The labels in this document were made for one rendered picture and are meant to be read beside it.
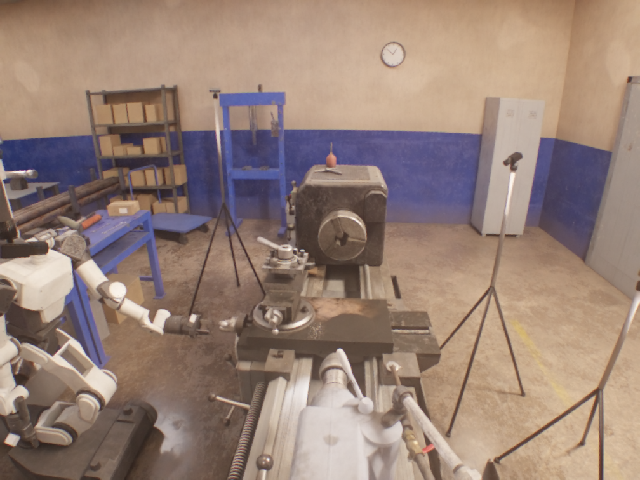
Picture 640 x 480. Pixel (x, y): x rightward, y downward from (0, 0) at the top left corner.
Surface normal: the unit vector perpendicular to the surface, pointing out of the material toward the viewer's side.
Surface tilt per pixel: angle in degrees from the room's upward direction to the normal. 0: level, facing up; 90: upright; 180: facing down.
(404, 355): 0
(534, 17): 90
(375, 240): 90
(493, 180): 90
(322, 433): 0
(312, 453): 0
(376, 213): 90
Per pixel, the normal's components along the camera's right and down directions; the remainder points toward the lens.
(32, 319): 0.54, 0.58
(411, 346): 0.00, -0.93
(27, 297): 0.60, 0.39
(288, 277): -0.11, 0.37
